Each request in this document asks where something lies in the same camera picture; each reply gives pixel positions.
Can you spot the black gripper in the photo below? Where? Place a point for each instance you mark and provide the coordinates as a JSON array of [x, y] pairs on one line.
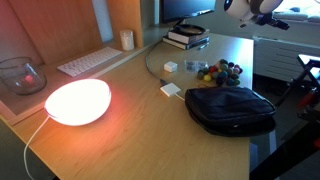
[[265, 19]]

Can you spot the white cube charger head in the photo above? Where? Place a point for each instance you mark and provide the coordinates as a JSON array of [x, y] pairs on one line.
[[170, 66]]

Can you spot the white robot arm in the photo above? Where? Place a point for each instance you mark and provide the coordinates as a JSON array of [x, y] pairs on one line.
[[240, 8]]

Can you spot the clear plastic object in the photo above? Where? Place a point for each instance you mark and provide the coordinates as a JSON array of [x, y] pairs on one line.
[[195, 65]]

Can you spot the light blue floor tape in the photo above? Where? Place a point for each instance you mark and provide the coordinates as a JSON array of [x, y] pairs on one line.
[[272, 143]]

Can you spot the white radiator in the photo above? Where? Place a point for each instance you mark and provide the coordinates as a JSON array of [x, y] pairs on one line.
[[283, 60]]

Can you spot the colourful felt ball trivet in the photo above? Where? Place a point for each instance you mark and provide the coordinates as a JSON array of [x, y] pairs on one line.
[[221, 73]]

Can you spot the round black monitor base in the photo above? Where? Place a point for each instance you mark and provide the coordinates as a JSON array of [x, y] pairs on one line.
[[190, 29]]

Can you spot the black fabric bag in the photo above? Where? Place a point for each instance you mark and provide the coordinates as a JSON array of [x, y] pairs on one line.
[[230, 106]]

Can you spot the white flat adapter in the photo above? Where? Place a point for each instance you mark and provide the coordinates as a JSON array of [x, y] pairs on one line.
[[170, 89]]

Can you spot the white keyboard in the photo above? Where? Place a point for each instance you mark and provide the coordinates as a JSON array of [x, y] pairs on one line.
[[88, 60]]

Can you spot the glowing bowl lamp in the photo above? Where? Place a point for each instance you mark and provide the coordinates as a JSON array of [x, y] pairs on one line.
[[78, 101]]

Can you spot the clear glass bowl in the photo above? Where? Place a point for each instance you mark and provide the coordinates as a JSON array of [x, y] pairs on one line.
[[21, 76]]

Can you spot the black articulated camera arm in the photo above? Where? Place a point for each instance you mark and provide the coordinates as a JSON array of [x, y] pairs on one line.
[[286, 156]]

